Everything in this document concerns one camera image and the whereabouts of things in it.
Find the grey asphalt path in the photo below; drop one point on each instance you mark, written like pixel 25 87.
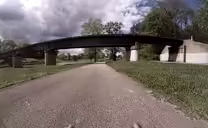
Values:
pixel 92 96

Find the dark arched bridge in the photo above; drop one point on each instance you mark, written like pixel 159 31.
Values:
pixel 92 41

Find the pale concrete bridge abutment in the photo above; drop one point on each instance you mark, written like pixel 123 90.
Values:
pixel 195 52

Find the robot's own part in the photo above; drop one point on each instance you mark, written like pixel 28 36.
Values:
pixel 136 126
pixel 69 126

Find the row of trees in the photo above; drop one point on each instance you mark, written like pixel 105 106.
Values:
pixel 165 23

